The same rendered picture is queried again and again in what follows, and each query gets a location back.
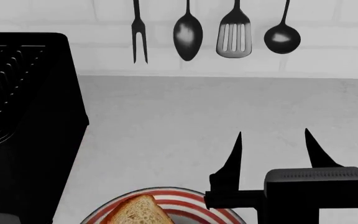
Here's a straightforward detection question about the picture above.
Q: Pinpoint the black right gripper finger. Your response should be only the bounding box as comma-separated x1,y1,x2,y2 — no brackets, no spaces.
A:
209,131,243,192
304,127,346,169

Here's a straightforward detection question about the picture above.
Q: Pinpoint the red striped plate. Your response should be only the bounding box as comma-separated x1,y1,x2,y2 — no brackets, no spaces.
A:
79,186,246,224

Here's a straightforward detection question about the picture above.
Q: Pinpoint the toasted bread slice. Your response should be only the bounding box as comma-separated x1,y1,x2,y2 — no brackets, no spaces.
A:
105,194,176,224

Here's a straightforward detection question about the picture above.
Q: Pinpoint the black ladle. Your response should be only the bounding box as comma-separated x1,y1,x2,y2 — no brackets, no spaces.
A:
264,0,301,55

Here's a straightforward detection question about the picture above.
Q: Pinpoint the black slotted spatula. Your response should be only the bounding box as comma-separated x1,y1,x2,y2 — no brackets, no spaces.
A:
216,0,253,59

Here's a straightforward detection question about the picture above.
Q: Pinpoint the black serving spoon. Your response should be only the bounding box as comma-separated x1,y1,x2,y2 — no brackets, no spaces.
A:
173,0,204,62

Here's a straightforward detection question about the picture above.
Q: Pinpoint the black two-prong meat fork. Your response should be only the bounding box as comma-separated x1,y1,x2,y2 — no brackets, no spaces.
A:
131,0,149,65

